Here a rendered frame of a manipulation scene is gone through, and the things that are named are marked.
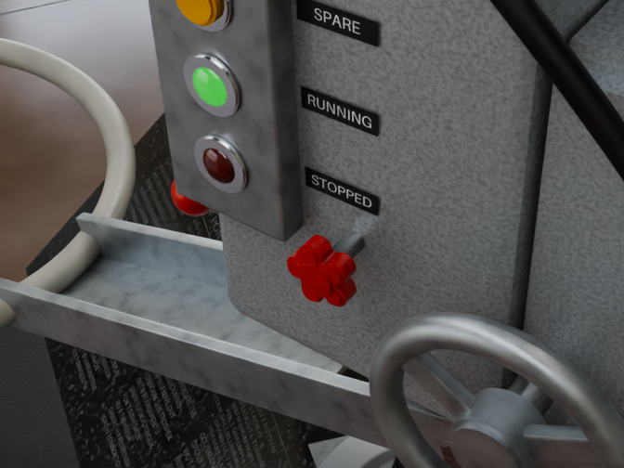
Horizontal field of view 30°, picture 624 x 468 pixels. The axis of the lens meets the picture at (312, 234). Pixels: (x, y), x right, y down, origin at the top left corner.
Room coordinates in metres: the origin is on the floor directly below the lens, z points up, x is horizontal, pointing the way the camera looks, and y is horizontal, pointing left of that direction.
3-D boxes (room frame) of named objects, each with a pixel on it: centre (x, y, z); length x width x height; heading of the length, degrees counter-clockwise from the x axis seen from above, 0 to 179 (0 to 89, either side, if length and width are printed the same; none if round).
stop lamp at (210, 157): (0.50, 0.05, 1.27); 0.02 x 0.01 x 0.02; 52
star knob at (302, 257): (0.45, -0.01, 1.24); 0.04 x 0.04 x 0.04; 52
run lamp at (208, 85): (0.50, 0.05, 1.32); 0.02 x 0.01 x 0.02; 52
